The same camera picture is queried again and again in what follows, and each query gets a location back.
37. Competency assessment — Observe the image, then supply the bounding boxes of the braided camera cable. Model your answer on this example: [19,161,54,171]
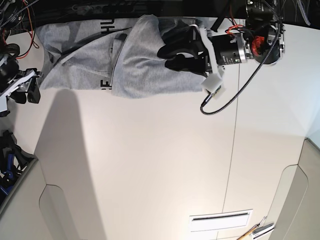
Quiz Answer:
[199,4,283,116]

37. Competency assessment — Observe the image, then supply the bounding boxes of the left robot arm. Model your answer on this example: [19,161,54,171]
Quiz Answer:
[157,0,285,76]

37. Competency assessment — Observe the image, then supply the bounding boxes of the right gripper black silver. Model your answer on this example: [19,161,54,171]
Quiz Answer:
[0,56,42,104]

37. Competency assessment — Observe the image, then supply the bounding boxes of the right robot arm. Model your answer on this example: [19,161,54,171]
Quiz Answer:
[0,0,42,111]

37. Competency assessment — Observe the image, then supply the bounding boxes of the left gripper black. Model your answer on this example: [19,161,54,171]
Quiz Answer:
[157,24,250,77]

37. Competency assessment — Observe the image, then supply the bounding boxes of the wooden handled tool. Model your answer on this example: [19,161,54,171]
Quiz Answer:
[236,224,259,240]

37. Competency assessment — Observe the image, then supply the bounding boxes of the grey T-shirt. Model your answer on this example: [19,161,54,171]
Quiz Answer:
[36,15,204,99]

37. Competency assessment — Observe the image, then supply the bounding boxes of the grey tray left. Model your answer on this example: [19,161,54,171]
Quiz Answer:
[0,158,39,215]

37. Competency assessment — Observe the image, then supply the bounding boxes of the black power strip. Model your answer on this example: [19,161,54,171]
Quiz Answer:
[71,1,156,16]

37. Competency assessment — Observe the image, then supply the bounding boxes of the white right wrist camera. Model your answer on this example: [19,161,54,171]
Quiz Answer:
[0,95,8,113]

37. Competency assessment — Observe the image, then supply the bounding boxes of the blue and black clamp tools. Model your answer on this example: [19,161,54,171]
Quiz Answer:
[0,130,36,189]

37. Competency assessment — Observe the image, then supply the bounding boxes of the grey flat tool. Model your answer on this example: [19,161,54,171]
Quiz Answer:
[251,223,275,237]

